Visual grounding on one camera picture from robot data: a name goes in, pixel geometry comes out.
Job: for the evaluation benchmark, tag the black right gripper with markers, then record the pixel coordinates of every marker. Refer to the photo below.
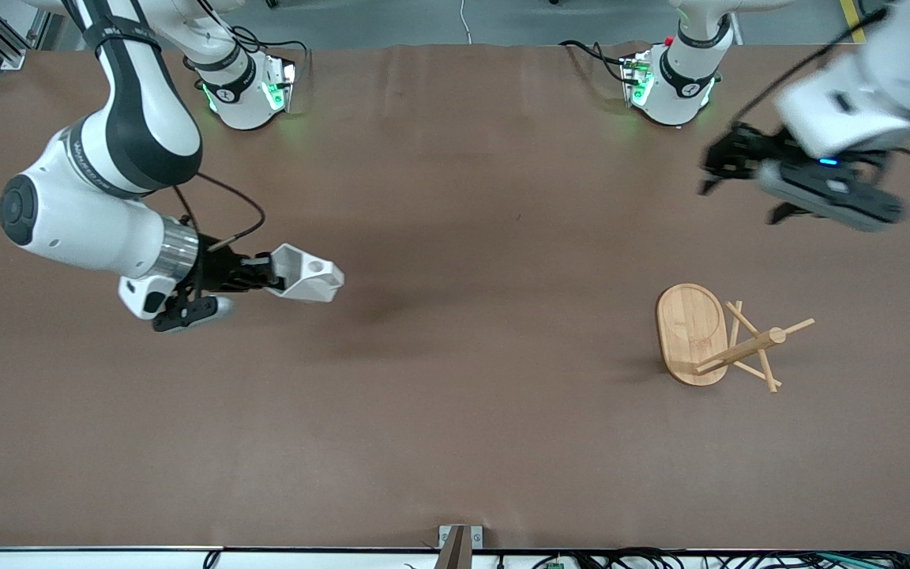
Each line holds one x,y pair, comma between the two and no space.
218,270

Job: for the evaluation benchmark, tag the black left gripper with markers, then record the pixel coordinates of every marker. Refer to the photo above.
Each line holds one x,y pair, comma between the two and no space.
746,149

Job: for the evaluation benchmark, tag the white faceted cup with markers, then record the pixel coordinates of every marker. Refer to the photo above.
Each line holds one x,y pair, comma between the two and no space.
305,276

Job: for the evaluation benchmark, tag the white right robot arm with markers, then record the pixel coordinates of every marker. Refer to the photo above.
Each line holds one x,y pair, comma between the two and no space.
139,118

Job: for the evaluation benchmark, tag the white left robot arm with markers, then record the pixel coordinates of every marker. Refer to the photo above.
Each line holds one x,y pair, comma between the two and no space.
897,47

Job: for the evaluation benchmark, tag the wooden cup rack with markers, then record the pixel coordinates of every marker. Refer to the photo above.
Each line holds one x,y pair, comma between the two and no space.
692,332

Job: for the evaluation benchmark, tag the brown table cover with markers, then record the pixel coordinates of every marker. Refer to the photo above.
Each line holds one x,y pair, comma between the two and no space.
455,237

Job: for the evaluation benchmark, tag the grey metal bracket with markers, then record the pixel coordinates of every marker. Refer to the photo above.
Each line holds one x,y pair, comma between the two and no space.
447,536

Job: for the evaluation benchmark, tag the aluminium frame extrusion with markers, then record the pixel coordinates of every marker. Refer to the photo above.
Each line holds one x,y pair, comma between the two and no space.
9,47

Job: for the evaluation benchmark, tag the brown camera post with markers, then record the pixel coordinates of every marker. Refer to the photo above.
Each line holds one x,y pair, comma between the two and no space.
455,553

